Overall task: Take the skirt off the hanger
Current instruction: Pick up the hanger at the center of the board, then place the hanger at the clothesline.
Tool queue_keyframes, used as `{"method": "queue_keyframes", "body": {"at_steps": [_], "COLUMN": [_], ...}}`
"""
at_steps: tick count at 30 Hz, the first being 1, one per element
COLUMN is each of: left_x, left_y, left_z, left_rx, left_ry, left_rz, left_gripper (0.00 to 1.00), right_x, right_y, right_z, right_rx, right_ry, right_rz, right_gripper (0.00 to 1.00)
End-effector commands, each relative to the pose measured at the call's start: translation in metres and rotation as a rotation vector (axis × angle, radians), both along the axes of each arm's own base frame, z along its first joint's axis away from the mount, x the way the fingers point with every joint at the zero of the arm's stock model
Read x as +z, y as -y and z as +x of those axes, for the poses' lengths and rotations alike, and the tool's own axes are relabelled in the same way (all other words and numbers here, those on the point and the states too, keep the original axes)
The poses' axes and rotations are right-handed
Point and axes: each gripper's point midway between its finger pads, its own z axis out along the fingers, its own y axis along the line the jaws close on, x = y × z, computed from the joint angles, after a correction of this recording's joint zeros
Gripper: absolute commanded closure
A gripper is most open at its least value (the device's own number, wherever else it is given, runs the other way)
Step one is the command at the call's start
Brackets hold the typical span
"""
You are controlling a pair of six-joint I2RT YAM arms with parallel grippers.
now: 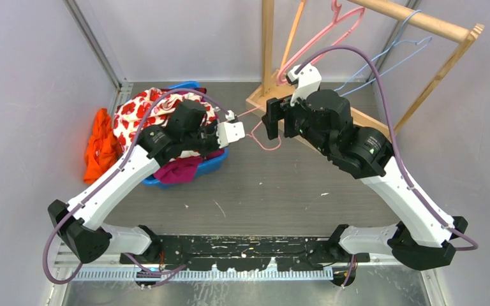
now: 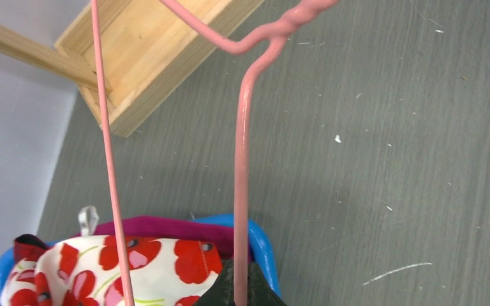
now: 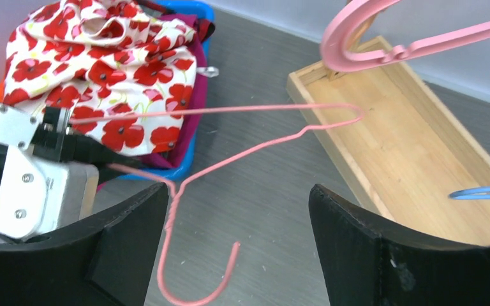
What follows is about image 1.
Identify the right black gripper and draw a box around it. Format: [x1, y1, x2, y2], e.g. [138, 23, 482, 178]
[262, 93, 332, 156]

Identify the pink plastic clip hanger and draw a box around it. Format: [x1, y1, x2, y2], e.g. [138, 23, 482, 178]
[275, 0, 366, 87]

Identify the pink wire hanger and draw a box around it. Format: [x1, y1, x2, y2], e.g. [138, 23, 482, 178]
[228, 103, 284, 152]

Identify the magenta garment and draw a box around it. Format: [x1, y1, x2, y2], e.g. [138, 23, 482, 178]
[153, 149, 225, 184]

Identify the floral white red garment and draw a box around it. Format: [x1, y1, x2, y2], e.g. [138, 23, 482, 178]
[113, 87, 218, 157]

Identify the wooden hanger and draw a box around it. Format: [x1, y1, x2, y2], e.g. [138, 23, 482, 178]
[279, 0, 307, 71]

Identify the blue wire hanger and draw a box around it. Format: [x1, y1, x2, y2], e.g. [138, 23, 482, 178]
[333, 9, 433, 96]

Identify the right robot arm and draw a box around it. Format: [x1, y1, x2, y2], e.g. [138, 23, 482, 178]
[262, 89, 468, 271]

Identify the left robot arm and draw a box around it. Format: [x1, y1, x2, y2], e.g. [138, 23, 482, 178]
[48, 99, 244, 264]

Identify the wooden clothes rack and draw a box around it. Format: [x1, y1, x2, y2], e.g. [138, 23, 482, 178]
[244, 0, 486, 140]

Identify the blue plastic bin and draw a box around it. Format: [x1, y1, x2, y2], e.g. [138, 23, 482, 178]
[142, 81, 228, 188]

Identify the orange cloth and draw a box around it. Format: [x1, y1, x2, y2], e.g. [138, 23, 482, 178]
[83, 108, 122, 184]

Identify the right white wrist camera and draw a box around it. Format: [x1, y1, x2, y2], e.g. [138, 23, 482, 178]
[286, 64, 322, 106]

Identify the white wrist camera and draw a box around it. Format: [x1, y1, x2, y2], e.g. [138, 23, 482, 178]
[286, 64, 322, 106]
[216, 110, 246, 149]

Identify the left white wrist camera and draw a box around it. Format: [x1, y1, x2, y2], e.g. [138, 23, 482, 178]
[216, 110, 246, 149]

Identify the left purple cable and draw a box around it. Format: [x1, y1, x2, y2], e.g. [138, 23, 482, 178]
[43, 89, 235, 289]

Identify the purple cable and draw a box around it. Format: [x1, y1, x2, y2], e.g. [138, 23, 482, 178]
[43, 89, 235, 289]
[293, 45, 480, 290]

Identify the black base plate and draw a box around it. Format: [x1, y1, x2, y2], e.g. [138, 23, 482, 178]
[135, 235, 371, 286]

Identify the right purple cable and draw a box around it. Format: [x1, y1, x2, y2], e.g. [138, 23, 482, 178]
[293, 45, 480, 290]

